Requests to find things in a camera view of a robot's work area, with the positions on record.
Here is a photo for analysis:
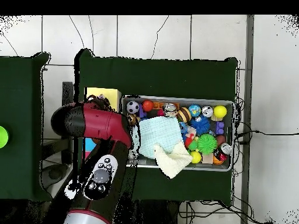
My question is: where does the cream muslin cloth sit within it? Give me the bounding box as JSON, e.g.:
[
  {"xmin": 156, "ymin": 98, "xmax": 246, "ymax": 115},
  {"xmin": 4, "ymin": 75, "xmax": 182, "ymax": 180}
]
[{"xmin": 154, "ymin": 142, "xmax": 193, "ymax": 180}]

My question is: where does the light blue muslin cloth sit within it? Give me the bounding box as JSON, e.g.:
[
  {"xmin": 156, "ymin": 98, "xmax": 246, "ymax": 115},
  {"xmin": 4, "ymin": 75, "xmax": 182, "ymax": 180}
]
[{"xmin": 137, "ymin": 116, "xmax": 184, "ymax": 159}]

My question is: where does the dark green tablecloth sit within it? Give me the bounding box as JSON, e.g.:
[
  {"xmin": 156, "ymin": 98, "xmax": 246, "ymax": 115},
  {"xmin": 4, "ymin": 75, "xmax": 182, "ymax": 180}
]
[
  {"xmin": 72, "ymin": 48, "xmax": 239, "ymax": 203},
  {"xmin": 0, "ymin": 52, "xmax": 53, "ymax": 202}
]

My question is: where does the toy hamburger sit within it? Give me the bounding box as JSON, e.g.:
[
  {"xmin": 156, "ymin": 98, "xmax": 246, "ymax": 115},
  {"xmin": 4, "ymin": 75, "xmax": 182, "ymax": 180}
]
[{"xmin": 176, "ymin": 107, "xmax": 192, "ymax": 124}]

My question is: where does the large green spiky ball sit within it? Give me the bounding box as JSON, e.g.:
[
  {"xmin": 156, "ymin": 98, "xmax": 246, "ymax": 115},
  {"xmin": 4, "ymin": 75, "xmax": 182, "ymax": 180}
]
[{"xmin": 197, "ymin": 134, "xmax": 218, "ymax": 155}]

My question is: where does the crushed silver can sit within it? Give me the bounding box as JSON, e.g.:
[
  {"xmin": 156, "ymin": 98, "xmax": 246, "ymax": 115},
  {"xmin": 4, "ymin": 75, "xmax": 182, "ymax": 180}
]
[{"xmin": 161, "ymin": 102, "xmax": 179, "ymax": 117}]

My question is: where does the shallow metal mesh bin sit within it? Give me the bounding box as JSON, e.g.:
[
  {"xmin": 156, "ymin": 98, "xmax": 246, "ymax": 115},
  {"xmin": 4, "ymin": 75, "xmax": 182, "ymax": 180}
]
[{"xmin": 120, "ymin": 94, "xmax": 235, "ymax": 172}]

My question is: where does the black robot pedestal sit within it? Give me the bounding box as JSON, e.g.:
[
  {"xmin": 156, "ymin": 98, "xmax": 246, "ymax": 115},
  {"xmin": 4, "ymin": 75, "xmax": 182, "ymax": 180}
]
[{"xmin": 116, "ymin": 199, "xmax": 180, "ymax": 224}]

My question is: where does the wooden box with three holes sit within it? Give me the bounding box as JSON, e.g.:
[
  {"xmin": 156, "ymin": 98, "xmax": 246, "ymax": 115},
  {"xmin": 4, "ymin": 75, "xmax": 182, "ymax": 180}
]
[{"xmin": 84, "ymin": 87, "xmax": 123, "ymax": 159}]

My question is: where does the green plastic cup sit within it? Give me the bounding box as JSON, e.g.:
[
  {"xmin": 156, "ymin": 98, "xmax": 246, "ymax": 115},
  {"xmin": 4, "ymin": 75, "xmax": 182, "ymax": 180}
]
[{"xmin": 0, "ymin": 125, "xmax": 9, "ymax": 149}]

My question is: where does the black and white soccer ball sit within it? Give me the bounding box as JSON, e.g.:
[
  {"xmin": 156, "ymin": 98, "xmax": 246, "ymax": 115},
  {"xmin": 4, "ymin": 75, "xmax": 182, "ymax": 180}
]
[{"xmin": 126, "ymin": 100, "xmax": 140, "ymax": 114}]

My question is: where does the orange ball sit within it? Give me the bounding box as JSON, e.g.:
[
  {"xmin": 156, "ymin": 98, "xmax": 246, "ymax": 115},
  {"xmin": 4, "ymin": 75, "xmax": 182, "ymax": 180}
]
[{"xmin": 141, "ymin": 99, "xmax": 155, "ymax": 112}]

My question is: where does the yellow ball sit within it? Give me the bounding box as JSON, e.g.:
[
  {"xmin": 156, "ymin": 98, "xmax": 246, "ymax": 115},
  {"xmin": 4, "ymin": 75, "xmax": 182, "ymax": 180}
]
[{"xmin": 213, "ymin": 105, "xmax": 228, "ymax": 118}]

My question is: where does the dark blue spiky ball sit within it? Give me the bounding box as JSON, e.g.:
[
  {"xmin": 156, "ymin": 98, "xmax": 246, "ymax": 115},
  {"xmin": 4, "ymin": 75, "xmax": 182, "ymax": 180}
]
[{"xmin": 189, "ymin": 115, "xmax": 211, "ymax": 136}]

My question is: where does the black cable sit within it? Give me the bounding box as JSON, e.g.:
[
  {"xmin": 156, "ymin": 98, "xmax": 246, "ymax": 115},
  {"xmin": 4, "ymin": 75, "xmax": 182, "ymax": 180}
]
[{"xmin": 235, "ymin": 129, "xmax": 299, "ymax": 145}]

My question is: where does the globe print ball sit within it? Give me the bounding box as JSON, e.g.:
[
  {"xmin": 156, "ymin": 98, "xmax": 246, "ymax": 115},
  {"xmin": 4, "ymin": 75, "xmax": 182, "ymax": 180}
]
[{"xmin": 188, "ymin": 104, "xmax": 202, "ymax": 117}]

